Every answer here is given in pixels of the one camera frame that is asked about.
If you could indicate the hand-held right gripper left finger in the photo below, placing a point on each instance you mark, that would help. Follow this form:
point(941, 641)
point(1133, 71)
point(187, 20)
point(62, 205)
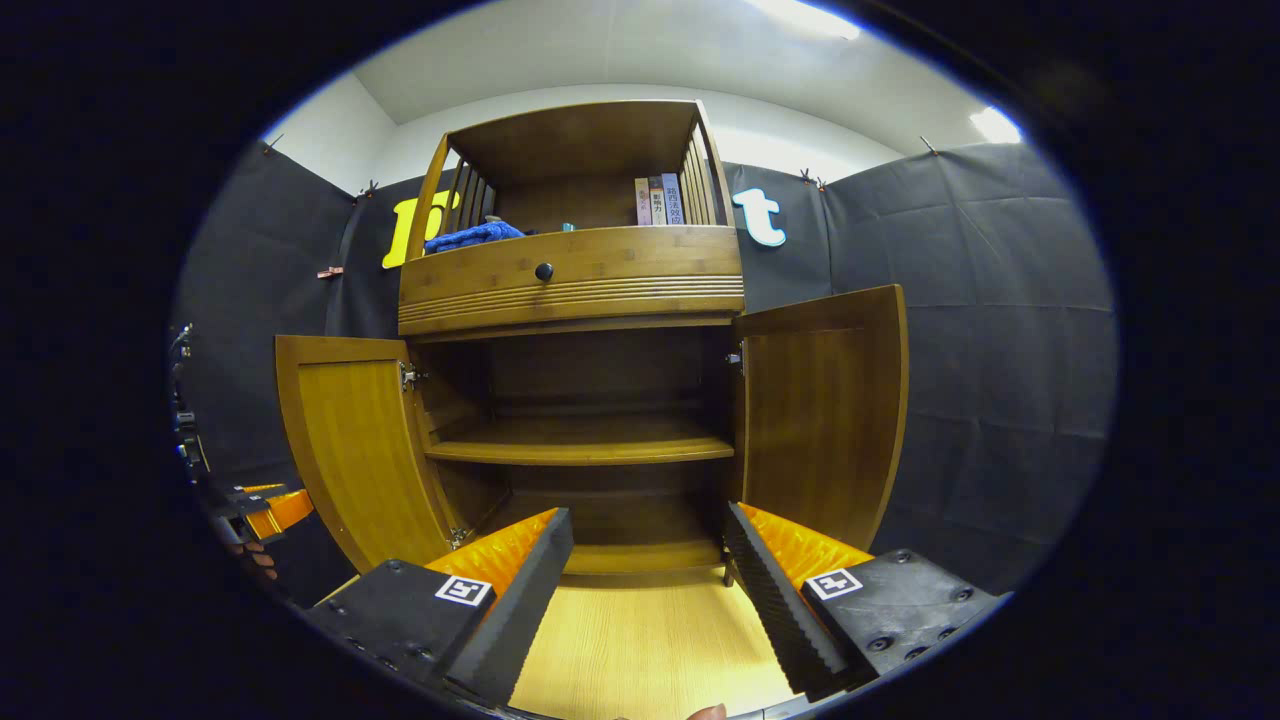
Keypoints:
point(520, 610)

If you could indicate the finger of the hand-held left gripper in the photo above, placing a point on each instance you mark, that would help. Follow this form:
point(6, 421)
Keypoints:
point(285, 512)
point(262, 491)

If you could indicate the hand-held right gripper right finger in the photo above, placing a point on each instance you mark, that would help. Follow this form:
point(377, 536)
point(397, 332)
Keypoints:
point(770, 610)

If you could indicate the wooden shoe cabinet door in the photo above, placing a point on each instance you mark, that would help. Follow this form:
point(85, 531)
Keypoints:
point(820, 420)
point(360, 450)

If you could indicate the wooden double-door shoe cabinet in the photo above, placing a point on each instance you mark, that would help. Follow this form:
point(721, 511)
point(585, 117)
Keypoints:
point(580, 140)

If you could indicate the wooden inner cabinet shelf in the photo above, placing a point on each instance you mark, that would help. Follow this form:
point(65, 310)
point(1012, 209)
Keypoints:
point(580, 445)

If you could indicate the blue cloth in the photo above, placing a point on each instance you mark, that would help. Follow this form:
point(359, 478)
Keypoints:
point(470, 237)

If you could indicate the black backdrop cloth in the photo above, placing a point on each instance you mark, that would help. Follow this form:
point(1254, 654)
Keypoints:
point(1000, 350)

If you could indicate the wooden drawer with black knob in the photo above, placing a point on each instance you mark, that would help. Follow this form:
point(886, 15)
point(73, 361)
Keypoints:
point(640, 265)

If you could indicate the dark grey book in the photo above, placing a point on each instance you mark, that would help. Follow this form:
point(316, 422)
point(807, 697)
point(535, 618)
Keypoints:
point(657, 205)

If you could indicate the lavender book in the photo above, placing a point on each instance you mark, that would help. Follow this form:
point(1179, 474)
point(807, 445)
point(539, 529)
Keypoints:
point(673, 200)

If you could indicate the pink book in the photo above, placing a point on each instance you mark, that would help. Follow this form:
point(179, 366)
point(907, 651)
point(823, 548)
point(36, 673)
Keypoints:
point(642, 205)

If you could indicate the small ceiling light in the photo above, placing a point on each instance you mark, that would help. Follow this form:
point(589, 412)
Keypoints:
point(995, 125)

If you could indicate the large ceiling light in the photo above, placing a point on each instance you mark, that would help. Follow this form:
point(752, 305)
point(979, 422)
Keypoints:
point(805, 18)

